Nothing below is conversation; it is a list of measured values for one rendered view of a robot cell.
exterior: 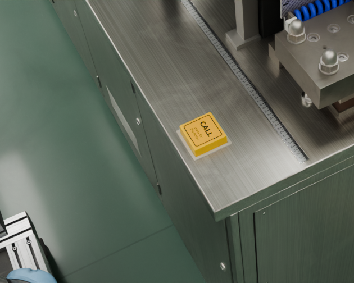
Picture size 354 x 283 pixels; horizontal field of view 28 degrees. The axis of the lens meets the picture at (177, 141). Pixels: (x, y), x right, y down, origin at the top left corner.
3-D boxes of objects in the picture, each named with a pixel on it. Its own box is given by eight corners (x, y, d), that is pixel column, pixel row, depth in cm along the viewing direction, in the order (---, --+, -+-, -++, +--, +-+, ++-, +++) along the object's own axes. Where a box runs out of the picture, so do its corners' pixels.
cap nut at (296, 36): (282, 35, 134) (283, 18, 130) (299, 28, 135) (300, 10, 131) (293, 47, 132) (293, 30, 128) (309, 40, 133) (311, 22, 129)
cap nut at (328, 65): (314, 65, 129) (315, 48, 125) (331, 57, 129) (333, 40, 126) (325, 78, 127) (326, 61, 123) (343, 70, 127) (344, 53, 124)
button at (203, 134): (180, 132, 140) (178, 125, 138) (211, 118, 141) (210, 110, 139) (195, 158, 136) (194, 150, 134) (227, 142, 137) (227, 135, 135)
